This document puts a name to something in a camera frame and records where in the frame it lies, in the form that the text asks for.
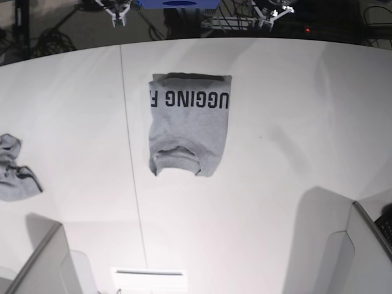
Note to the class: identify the crumpled grey garment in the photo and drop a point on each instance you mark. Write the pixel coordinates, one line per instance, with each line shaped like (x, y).
(17, 182)

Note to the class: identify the blue box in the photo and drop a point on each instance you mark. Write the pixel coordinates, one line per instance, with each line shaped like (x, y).
(166, 4)

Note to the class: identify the grey left partition panel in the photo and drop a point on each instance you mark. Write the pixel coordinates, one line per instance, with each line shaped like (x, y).
(51, 268)

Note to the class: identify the black keyboard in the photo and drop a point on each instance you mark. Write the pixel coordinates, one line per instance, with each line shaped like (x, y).
(384, 225)

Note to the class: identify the black power strip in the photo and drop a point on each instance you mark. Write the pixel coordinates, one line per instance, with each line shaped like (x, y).
(243, 24)

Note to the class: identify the grey partition panel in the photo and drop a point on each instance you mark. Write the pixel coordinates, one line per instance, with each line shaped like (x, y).
(51, 268)
(335, 249)

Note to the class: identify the grey right partition panel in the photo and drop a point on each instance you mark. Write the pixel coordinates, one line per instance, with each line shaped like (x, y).
(335, 249)

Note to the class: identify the grey T-shirt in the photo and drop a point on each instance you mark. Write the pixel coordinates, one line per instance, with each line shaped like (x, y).
(190, 120)

